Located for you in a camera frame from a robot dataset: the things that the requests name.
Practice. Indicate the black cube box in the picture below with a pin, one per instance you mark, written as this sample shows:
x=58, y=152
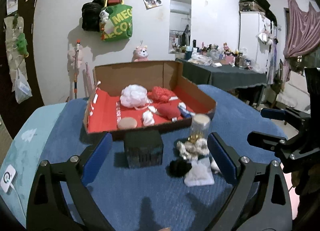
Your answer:
x=143, y=148

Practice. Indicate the red-lined cardboard box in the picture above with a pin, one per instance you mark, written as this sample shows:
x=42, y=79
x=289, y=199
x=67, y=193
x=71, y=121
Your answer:
x=104, y=109

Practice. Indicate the dark suitcase on refrigerator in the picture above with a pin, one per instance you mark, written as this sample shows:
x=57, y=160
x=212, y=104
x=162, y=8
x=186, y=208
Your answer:
x=250, y=6

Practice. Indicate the orange handled mop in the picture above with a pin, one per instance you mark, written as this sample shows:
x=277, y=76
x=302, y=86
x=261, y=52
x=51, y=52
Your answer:
x=76, y=73

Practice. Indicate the dark green covered table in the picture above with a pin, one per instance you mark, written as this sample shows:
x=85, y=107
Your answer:
x=224, y=77

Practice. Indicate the door photo sheet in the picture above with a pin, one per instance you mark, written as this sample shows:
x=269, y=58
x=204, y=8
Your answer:
x=12, y=6

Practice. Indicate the small white plush keychain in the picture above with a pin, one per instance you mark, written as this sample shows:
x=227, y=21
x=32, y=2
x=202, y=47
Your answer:
x=104, y=16

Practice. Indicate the red mesh bath pouf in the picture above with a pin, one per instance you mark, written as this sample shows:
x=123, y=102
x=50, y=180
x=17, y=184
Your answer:
x=160, y=95

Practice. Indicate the small white sock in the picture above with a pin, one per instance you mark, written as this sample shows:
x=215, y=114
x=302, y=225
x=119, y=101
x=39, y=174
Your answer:
x=147, y=118

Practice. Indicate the green plush toy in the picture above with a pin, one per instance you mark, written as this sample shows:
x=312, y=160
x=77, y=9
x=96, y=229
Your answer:
x=21, y=43

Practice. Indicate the pink curtain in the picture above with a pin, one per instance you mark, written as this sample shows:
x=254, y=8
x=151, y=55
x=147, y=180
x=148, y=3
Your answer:
x=302, y=38

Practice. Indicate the cream fluffy scrunchie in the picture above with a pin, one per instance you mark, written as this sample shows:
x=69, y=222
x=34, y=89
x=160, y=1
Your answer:
x=191, y=151

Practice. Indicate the pale pink hanging plush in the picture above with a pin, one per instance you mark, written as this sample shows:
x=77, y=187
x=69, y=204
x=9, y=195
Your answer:
x=75, y=57

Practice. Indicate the white mesh bath pouf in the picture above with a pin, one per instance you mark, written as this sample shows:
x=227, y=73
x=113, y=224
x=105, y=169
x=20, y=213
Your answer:
x=135, y=96

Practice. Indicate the white plastic bag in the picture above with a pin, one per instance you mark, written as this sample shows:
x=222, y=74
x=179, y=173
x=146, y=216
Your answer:
x=22, y=88

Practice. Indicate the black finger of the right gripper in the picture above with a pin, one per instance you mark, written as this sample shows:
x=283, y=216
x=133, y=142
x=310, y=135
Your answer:
x=301, y=152

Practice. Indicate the white charger device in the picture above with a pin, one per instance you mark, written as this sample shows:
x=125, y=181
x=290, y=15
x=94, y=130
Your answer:
x=8, y=178

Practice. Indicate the beige round powder puff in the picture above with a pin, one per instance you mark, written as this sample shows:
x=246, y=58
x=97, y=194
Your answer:
x=127, y=123

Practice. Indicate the light blue blanket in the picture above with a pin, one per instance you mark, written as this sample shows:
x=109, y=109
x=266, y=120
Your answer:
x=24, y=155

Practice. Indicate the pink plush toy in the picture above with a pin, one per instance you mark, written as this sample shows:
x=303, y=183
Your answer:
x=140, y=54

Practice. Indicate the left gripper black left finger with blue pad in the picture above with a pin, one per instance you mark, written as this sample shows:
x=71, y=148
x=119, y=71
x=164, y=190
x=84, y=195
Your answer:
x=47, y=208

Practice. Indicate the black pompom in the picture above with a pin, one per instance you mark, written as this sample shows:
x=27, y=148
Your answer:
x=179, y=168

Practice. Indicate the wall mirror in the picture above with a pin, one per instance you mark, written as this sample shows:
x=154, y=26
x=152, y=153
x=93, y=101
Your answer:
x=180, y=26

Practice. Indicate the black backpack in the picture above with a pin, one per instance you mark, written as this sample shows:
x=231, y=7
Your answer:
x=91, y=15

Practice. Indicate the green tote bag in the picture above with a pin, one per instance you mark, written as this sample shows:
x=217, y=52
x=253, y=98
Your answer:
x=119, y=25

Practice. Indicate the white refrigerator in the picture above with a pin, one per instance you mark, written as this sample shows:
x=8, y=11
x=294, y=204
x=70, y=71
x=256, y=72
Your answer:
x=255, y=39

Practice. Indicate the red knitted pouch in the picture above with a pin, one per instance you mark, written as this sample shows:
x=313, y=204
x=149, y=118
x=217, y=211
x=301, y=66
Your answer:
x=168, y=111

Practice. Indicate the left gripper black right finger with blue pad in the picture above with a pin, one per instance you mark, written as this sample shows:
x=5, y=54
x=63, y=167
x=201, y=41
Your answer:
x=259, y=199

